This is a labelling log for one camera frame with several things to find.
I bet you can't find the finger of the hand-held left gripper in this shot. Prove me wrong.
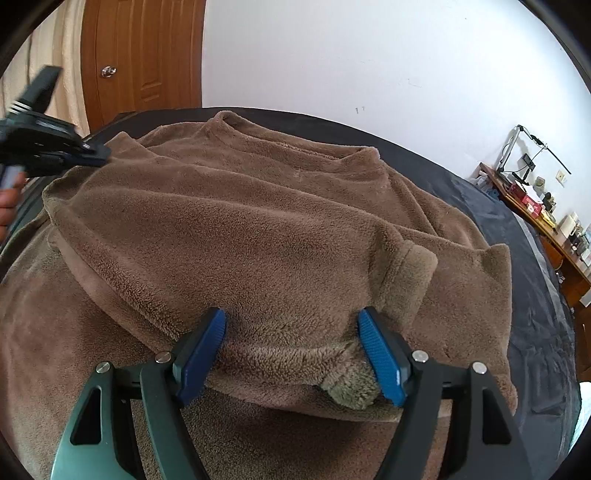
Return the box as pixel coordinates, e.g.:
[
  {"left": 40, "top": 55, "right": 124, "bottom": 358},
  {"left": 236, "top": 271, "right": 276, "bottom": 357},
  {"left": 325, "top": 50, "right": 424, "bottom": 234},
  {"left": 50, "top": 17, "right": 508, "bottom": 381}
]
[{"left": 60, "top": 137, "right": 114, "bottom": 169}]

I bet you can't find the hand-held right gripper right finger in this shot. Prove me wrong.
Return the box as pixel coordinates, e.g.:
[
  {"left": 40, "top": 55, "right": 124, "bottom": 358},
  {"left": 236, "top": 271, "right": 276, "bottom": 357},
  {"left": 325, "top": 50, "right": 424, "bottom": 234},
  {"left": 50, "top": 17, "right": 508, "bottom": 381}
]
[{"left": 358, "top": 307, "right": 536, "bottom": 480}]

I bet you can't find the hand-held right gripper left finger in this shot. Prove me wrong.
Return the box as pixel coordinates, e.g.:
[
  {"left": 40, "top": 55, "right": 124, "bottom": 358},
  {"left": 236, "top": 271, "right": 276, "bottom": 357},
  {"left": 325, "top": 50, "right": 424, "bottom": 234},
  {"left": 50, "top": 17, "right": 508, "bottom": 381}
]
[{"left": 51, "top": 307, "right": 228, "bottom": 480}]

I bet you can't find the brown fleece sweater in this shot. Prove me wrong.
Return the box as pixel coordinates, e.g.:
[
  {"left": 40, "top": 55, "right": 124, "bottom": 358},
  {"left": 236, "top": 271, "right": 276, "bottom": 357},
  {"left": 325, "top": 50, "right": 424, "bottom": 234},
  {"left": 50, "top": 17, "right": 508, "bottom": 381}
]
[{"left": 0, "top": 111, "right": 519, "bottom": 480}]

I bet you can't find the person's left hand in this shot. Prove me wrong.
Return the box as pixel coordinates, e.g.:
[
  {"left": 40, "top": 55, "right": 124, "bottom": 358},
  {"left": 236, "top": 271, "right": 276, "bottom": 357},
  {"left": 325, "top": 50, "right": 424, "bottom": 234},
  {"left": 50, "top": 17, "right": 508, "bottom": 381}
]
[{"left": 0, "top": 178, "right": 25, "bottom": 243}]

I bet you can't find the beige curtain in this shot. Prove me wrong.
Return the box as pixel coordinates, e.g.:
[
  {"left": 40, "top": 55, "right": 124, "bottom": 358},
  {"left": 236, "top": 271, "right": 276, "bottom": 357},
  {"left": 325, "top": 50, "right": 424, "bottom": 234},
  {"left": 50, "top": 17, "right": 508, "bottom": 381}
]
[{"left": 0, "top": 0, "right": 91, "bottom": 139}]

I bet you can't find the wooden door with round knob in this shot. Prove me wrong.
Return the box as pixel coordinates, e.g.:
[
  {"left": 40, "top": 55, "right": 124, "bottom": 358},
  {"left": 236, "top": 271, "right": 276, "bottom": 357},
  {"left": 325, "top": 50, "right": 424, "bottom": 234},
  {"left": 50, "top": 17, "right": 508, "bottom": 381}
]
[{"left": 81, "top": 0, "right": 206, "bottom": 134}]

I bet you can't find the black bed sheet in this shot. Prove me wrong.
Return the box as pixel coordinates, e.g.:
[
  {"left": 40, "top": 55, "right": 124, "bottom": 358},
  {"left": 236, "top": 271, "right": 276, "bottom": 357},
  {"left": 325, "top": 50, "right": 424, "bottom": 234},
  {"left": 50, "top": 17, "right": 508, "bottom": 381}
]
[{"left": 0, "top": 106, "right": 583, "bottom": 480}]

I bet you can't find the wooden desk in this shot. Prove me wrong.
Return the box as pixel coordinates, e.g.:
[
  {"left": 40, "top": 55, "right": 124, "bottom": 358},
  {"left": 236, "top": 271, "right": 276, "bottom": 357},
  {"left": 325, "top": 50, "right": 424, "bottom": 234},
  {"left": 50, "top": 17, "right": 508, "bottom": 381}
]
[{"left": 477, "top": 161, "right": 591, "bottom": 309}]

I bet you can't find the red box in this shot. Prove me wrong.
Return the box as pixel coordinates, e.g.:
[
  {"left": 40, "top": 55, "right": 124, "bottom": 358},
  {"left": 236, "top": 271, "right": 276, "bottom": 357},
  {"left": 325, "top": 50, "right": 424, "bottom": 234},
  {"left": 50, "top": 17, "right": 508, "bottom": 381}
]
[{"left": 510, "top": 182, "right": 544, "bottom": 216}]

